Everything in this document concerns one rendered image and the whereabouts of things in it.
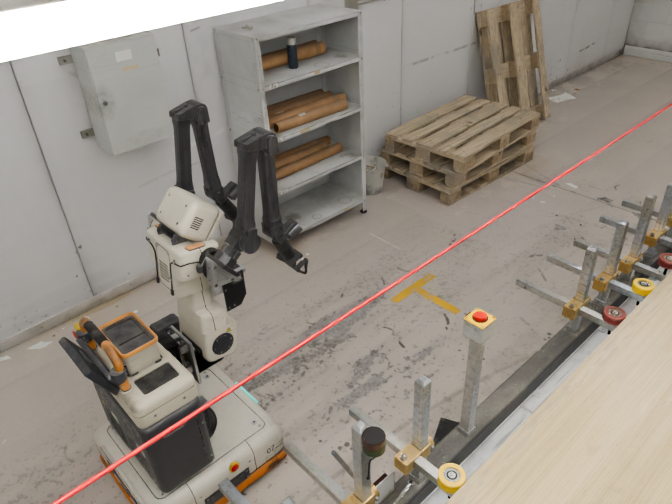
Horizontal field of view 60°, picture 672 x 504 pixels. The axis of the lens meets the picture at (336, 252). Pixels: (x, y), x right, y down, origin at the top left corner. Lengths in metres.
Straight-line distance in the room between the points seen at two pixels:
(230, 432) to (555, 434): 1.43
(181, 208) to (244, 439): 1.10
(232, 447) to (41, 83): 2.16
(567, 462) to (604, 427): 0.19
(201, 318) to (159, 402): 0.37
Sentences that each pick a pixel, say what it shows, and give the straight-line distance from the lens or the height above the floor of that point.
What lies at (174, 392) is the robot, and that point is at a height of 0.79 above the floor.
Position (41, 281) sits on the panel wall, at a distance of 3.96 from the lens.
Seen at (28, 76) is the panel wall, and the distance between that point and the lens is 3.56.
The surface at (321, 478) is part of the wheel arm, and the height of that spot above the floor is 0.86.
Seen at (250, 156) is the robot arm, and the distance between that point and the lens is 2.02.
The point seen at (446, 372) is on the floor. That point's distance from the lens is 3.34.
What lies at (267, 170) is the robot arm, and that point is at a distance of 2.09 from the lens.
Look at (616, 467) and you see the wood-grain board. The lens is 1.95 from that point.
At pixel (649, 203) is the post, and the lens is 2.82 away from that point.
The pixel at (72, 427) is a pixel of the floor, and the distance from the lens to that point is 3.44.
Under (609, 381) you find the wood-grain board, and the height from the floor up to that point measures 0.90.
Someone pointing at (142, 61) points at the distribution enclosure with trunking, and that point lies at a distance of 3.52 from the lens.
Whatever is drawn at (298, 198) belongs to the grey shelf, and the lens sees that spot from 4.71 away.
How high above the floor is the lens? 2.38
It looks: 34 degrees down
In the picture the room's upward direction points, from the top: 3 degrees counter-clockwise
